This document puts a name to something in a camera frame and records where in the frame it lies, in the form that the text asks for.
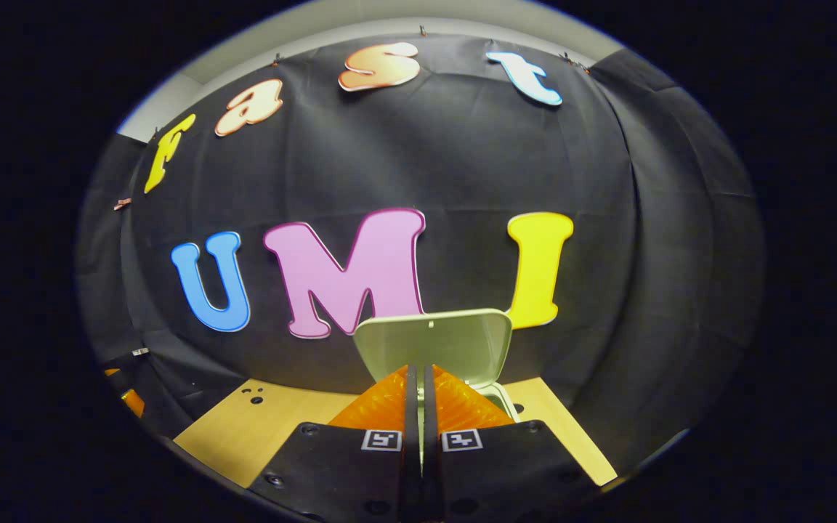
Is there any black backdrop cloth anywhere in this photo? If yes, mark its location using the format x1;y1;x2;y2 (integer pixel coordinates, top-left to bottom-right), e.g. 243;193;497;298
76;33;767;473

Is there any green desktop garbage bin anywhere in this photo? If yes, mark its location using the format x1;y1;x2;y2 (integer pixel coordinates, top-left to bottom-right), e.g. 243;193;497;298
353;309;522;423

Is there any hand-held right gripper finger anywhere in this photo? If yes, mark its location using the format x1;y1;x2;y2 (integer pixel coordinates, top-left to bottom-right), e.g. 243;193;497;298
248;365;421;523
422;365;601;523

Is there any wooden desktop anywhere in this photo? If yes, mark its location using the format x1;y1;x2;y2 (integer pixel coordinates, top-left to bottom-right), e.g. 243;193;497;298
173;376;619;489

